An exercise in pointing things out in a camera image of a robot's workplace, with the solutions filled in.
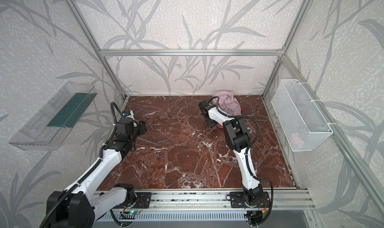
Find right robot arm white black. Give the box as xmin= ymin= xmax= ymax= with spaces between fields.
xmin=199 ymin=97 xmax=270 ymax=207

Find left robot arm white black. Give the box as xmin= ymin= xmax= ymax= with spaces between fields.
xmin=40 ymin=116 xmax=147 ymax=228

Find light pink cloth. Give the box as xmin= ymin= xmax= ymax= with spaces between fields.
xmin=214 ymin=91 xmax=242 ymax=116

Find red cloth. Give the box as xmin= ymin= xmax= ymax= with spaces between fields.
xmin=217 ymin=108 xmax=243 ymax=129

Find pink object in basket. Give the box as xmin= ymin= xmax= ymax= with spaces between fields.
xmin=291 ymin=133 xmax=304 ymax=148

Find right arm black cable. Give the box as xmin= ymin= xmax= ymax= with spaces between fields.
xmin=206 ymin=96 xmax=274 ymax=226

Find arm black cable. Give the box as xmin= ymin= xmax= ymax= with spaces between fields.
xmin=38 ymin=101 xmax=139 ymax=228
xmin=206 ymin=96 xmax=274 ymax=226

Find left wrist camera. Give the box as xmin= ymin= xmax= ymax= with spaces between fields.
xmin=122 ymin=110 xmax=135 ymax=120

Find aluminium frame horizontal bar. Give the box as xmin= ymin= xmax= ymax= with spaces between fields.
xmin=100 ymin=49 xmax=283 ymax=56

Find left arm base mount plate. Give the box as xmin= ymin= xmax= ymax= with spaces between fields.
xmin=120 ymin=192 xmax=152 ymax=209

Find clear plastic wall tray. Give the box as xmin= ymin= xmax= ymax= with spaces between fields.
xmin=9 ymin=82 xmax=98 ymax=151

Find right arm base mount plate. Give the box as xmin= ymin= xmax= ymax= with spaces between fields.
xmin=229 ymin=192 xmax=271 ymax=210

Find white wire mesh basket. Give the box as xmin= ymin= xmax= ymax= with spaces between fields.
xmin=271 ymin=79 xmax=333 ymax=152

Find left aluminium frame post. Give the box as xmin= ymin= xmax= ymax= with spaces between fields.
xmin=63 ymin=0 xmax=127 ymax=100

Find aluminium frame post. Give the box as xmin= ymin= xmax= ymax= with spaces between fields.
xmin=63 ymin=0 xmax=127 ymax=100
xmin=262 ymin=0 xmax=313 ymax=99

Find aluminium front rail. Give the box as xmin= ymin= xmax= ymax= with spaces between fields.
xmin=86 ymin=188 xmax=316 ymax=212

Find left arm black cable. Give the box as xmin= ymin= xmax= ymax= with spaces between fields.
xmin=38 ymin=101 xmax=139 ymax=228

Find right aluminium frame post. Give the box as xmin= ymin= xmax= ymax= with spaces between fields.
xmin=262 ymin=0 xmax=313 ymax=99

